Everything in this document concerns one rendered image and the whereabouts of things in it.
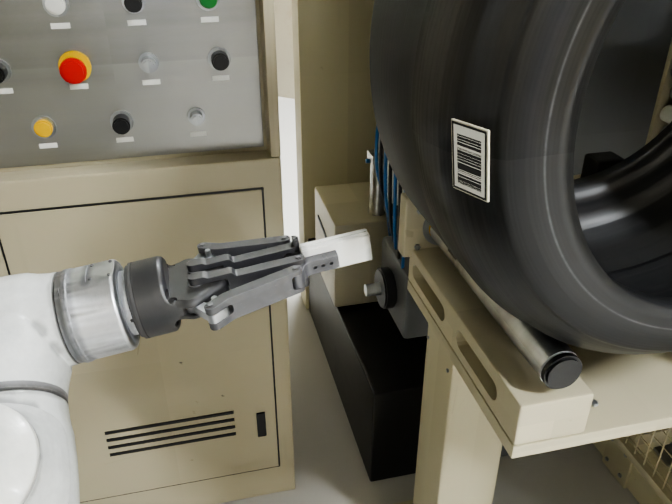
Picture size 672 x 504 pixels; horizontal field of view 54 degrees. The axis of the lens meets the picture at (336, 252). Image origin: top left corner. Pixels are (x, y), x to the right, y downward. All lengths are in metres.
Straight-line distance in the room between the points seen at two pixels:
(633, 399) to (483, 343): 0.19
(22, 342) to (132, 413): 0.92
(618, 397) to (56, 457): 0.63
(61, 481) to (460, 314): 0.51
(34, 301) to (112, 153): 0.66
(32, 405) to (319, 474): 1.27
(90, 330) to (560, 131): 0.43
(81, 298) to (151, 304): 0.06
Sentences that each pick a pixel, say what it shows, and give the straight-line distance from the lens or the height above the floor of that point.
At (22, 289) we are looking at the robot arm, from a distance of 0.64.
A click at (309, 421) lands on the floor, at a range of 1.93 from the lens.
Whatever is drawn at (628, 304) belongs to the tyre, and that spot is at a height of 1.01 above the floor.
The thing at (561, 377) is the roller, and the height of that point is 0.90.
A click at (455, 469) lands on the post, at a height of 0.33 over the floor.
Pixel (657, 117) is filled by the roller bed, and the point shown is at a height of 0.99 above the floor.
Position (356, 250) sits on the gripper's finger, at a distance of 0.65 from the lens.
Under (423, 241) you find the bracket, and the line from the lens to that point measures 0.99.
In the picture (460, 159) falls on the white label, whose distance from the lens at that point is 0.53.
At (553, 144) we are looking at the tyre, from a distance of 0.53.
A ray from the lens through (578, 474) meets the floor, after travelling 1.91.
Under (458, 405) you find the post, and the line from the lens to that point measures 1.26.
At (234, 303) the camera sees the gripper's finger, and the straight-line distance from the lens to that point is 0.60.
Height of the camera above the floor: 1.35
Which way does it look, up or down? 30 degrees down
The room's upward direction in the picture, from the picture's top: straight up
